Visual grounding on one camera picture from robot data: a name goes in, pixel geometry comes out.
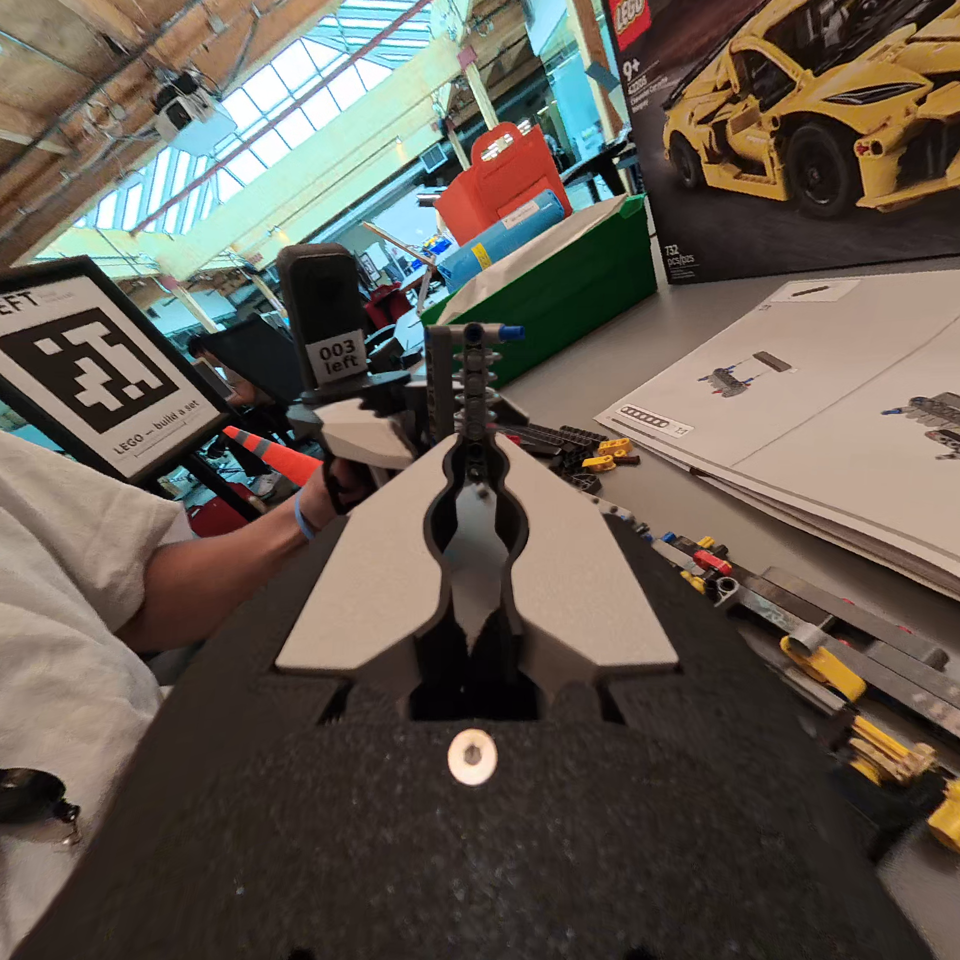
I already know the lego set box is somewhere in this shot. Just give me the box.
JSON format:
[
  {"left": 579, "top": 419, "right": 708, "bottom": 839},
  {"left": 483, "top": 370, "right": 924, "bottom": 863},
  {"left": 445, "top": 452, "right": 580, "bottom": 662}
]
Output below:
[{"left": 600, "top": 0, "right": 960, "bottom": 286}]

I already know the blue cylinder roll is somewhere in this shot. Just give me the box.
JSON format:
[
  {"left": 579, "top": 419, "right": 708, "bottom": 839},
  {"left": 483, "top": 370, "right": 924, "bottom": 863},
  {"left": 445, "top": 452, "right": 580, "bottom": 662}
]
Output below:
[{"left": 437, "top": 189, "right": 565, "bottom": 290}]

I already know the grey ceiling unit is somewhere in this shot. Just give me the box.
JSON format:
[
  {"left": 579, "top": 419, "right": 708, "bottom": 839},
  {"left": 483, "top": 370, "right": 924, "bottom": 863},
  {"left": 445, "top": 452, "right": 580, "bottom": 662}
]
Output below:
[{"left": 153, "top": 71, "right": 215, "bottom": 144}]

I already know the red plastic tote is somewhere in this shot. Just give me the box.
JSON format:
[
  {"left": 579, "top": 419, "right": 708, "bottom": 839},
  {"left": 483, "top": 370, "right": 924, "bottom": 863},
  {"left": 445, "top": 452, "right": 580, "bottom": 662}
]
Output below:
[{"left": 435, "top": 122, "right": 573, "bottom": 245}]

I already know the orange striped cone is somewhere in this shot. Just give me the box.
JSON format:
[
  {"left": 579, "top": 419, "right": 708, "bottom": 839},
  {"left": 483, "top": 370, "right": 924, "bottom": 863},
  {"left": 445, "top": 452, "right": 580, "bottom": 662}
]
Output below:
[{"left": 223, "top": 426, "right": 325, "bottom": 487}]

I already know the small lego beam assembly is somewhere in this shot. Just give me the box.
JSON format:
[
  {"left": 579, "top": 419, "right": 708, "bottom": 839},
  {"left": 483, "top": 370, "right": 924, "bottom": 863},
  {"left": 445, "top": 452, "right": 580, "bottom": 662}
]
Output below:
[{"left": 425, "top": 321, "right": 525, "bottom": 489}]

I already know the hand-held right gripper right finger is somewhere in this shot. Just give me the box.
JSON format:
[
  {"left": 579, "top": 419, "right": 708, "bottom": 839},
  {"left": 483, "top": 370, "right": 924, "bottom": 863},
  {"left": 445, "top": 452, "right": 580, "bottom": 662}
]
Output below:
[{"left": 481, "top": 433, "right": 681, "bottom": 720}]

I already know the green plastic bin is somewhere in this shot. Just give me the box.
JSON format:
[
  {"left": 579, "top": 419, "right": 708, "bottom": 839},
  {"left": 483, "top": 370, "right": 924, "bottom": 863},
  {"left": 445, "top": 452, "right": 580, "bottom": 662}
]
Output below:
[{"left": 420, "top": 193, "right": 660, "bottom": 387}]

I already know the lego chassis assembly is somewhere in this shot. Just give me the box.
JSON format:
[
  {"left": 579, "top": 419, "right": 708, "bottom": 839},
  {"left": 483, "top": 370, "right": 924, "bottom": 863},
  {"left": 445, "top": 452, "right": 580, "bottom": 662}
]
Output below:
[{"left": 652, "top": 534, "right": 960, "bottom": 852}]

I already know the pile of dark lego beams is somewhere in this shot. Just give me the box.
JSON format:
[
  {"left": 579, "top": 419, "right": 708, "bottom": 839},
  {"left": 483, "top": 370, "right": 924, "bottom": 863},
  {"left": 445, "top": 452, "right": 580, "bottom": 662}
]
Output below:
[{"left": 495, "top": 423, "right": 642, "bottom": 495}]

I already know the framed marker sign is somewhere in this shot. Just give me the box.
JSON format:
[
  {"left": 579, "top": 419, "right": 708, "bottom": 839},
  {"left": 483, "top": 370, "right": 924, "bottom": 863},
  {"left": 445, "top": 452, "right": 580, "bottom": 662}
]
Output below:
[{"left": 0, "top": 256, "right": 230, "bottom": 481}]

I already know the red office chair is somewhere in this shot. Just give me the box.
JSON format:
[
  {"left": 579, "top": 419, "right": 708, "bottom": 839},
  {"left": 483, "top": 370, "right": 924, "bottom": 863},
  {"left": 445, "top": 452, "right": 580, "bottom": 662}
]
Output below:
[{"left": 365, "top": 283, "right": 412, "bottom": 333}]

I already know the instruction booklet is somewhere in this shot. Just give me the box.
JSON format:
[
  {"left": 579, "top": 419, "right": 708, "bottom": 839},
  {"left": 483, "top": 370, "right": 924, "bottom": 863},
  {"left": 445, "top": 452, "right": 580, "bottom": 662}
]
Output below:
[{"left": 594, "top": 270, "right": 960, "bottom": 601}]

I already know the person's left forearm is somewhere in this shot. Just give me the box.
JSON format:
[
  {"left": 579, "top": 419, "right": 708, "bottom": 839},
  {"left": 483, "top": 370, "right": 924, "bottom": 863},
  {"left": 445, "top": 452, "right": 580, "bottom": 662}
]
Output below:
[{"left": 112, "top": 487, "right": 320, "bottom": 655}]

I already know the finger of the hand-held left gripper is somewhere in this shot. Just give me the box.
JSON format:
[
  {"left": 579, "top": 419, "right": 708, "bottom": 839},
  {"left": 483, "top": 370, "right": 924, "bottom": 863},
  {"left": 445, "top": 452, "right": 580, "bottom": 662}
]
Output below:
[{"left": 313, "top": 397, "right": 419, "bottom": 474}]

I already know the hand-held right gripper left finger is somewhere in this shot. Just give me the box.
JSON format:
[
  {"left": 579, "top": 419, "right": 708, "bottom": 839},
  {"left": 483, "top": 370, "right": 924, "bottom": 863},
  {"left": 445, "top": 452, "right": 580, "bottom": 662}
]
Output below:
[{"left": 274, "top": 433, "right": 472, "bottom": 720}]

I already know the person's left hand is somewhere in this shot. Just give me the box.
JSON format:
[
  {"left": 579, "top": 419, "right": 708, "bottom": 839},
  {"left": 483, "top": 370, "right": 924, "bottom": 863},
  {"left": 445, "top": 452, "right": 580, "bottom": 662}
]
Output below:
[{"left": 302, "top": 457, "right": 378, "bottom": 528}]

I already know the white paper bag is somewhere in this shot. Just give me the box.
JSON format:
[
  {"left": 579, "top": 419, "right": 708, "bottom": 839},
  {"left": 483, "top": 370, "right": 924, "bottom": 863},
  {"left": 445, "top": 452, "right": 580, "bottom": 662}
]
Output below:
[{"left": 438, "top": 196, "right": 627, "bottom": 324}]

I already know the white shirt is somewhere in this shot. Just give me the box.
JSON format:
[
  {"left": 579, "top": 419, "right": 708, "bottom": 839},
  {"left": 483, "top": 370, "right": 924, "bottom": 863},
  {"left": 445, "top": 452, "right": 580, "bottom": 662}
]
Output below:
[{"left": 0, "top": 431, "right": 186, "bottom": 954}]

